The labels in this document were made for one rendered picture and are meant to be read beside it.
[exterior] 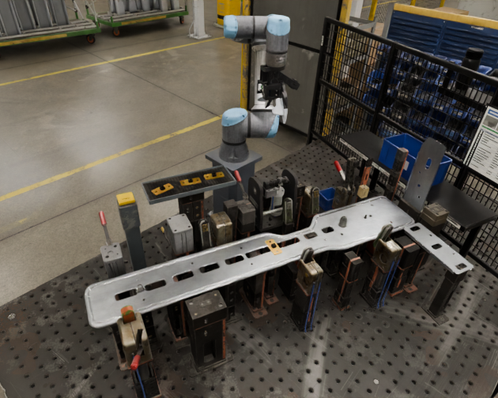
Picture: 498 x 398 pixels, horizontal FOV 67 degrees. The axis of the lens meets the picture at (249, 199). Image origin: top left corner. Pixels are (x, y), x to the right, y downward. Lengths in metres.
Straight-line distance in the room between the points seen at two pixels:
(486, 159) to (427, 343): 0.85
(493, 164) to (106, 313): 1.68
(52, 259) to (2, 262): 0.34
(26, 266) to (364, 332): 2.35
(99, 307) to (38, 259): 1.82
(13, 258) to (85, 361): 1.73
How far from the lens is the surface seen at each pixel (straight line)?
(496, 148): 1.96
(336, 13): 3.74
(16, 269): 3.16
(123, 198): 1.55
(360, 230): 1.69
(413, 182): 1.89
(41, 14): 8.22
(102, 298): 1.42
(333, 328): 1.70
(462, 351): 1.84
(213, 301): 1.31
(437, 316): 1.88
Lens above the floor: 2.06
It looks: 37 degrees down
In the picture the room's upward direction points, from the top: 3 degrees clockwise
